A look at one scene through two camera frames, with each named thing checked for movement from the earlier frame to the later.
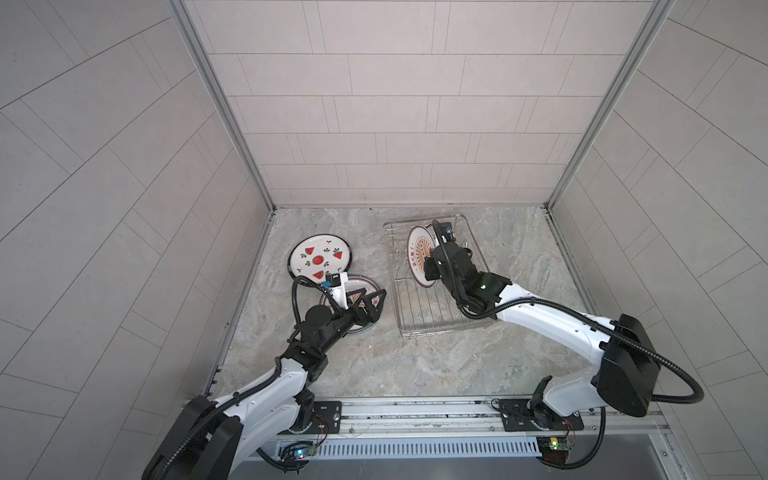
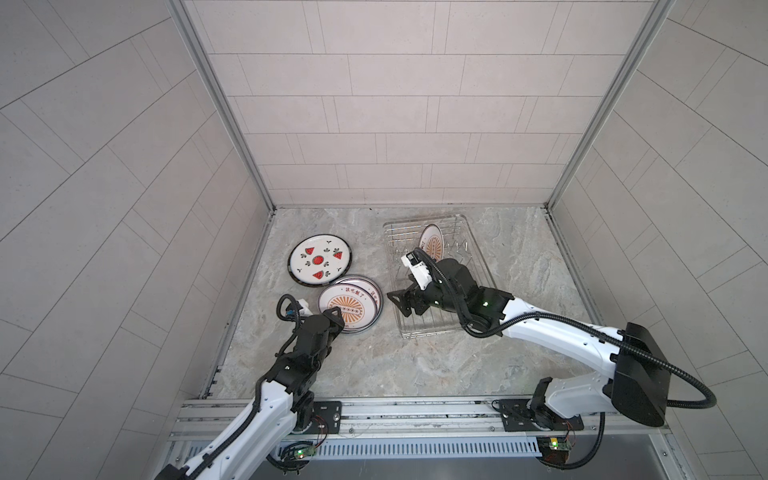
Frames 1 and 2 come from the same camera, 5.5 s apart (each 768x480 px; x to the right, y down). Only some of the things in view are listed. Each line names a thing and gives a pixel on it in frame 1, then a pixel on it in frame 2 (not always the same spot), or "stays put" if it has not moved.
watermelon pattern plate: (315, 256) stays put
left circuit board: (304, 451) stays put
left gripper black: (358, 308) stays put
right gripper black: (444, 243) -> (411, 295)
